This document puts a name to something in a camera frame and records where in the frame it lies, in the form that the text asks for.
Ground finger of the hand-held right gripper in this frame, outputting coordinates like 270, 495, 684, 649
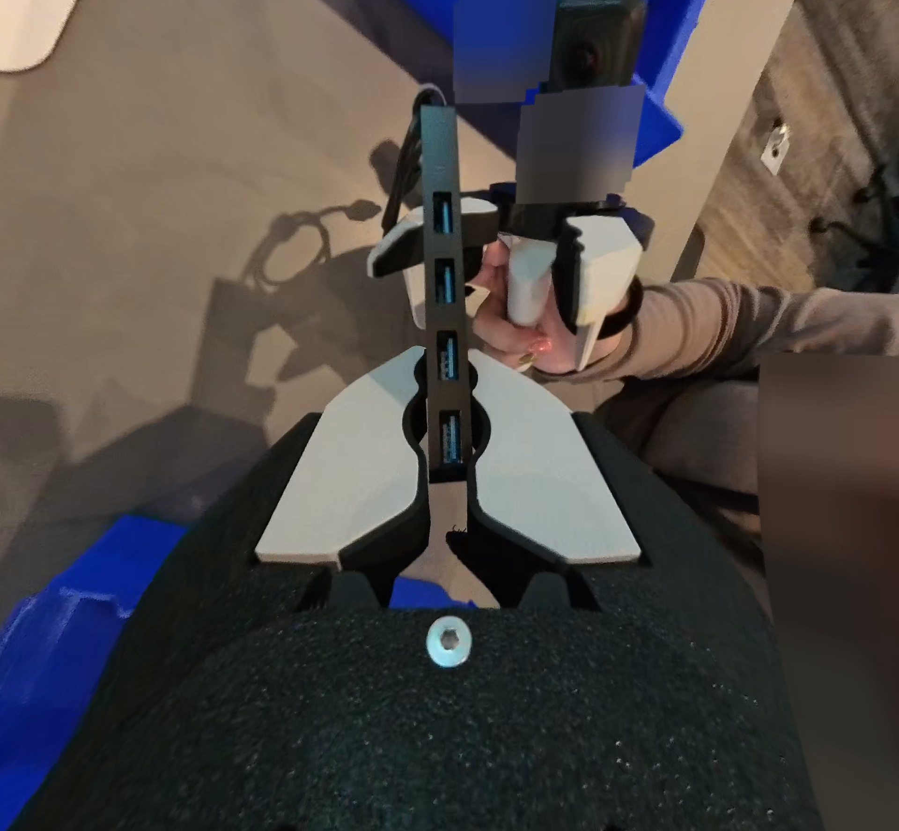
368, 197, 501, 280
551, 213, 644, 370

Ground black hub cable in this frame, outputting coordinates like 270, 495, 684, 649
381, 88, 450, 229

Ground person's right hand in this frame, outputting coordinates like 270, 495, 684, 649
471, 239, 587, 377

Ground black usb hub blue ports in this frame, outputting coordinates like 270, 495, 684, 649
419, 104, 470, 484

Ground person's right forearm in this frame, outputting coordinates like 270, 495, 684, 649
586, 279, 899, 382

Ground small white floor box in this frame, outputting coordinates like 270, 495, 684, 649
762, 120, 792, 176

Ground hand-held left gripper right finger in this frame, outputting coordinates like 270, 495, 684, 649
466, 348, 642, 608

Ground white stand base clear posts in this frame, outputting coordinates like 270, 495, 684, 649
0, 0, 111, 73

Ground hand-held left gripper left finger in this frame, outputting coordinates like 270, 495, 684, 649
255, 345, 432, 608

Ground black office chair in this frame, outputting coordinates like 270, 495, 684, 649
808, 162, 899, 271

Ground person's legs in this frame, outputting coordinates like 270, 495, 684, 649
597, 374, 768, 565

